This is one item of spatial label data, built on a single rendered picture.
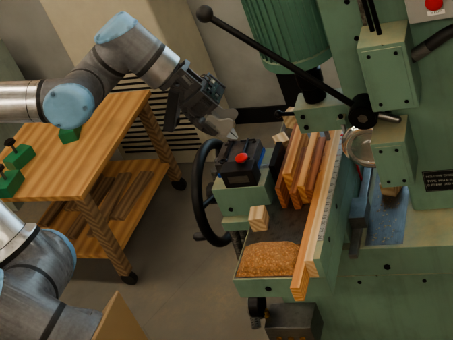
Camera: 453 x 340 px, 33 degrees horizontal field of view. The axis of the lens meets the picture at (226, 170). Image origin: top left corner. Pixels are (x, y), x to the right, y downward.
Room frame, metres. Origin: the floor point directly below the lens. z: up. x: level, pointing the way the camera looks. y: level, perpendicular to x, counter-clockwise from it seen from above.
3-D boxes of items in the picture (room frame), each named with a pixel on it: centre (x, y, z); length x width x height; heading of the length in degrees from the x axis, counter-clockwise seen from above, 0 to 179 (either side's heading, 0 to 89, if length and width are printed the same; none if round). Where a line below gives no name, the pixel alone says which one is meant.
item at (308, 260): (1.38, -0.23, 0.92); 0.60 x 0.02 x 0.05; 151
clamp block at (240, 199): (1.48, -0.04, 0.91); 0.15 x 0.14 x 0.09; 151
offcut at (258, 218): (1.33, -0.02, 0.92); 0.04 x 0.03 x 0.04; 157
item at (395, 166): (1.24, -0.34, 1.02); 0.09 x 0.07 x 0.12; 151
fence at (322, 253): (1.37, -0.24, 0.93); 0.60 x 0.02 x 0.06; 151
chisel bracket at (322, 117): (1.45, -0.27, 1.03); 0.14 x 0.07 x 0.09; 61
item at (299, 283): (1.36, -0.19, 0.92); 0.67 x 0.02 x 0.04; 151
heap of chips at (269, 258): (1.21, -0.01, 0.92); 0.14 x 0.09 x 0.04; 61
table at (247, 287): (1.44, -0.11, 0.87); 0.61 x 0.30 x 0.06; 151
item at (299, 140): (1.46, -0.17, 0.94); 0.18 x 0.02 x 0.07; 151
